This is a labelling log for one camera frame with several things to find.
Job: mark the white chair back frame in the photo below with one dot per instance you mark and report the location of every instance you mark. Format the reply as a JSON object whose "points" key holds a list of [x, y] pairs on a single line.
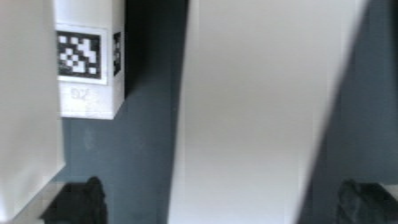
{"points": [[265, 52]]}

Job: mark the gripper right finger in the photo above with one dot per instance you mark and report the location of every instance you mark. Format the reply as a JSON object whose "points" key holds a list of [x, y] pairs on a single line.
{"points": [[366, 204]]}

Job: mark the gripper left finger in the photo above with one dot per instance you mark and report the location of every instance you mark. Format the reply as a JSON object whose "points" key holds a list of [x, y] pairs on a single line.
{"points": [[67, 204]]}

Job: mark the white tagged cube left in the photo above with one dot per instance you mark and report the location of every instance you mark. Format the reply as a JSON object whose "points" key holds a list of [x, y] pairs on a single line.
{"points": [[89, 23]]}

